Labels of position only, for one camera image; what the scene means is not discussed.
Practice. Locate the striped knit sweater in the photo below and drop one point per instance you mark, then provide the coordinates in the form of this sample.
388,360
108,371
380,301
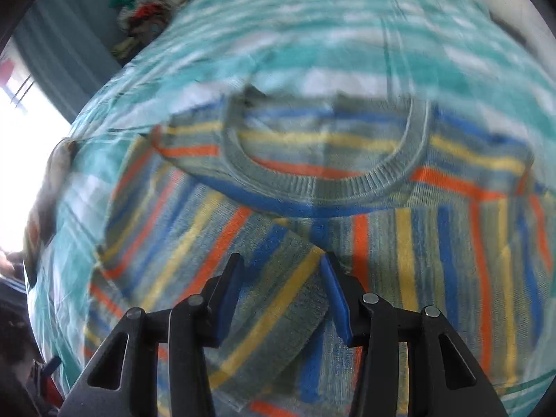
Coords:
434,234

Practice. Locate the pile of colourful clothes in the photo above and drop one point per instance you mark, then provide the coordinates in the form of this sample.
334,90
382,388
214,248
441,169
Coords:
143,13

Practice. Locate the teal curtain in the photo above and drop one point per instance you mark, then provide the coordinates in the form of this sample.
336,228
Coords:
65,52

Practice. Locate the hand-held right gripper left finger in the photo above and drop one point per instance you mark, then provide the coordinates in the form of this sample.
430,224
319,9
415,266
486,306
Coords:
228,299

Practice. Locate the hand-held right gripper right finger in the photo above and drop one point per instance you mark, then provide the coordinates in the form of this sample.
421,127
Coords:
336,299

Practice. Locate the patterned pillow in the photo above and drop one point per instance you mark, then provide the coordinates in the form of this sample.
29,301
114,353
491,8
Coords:
54,182

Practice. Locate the teal checked bed blanket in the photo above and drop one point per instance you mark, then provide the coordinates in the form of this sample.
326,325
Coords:
304,30

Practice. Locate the window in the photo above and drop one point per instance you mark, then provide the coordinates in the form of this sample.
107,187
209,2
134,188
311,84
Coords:
26,139

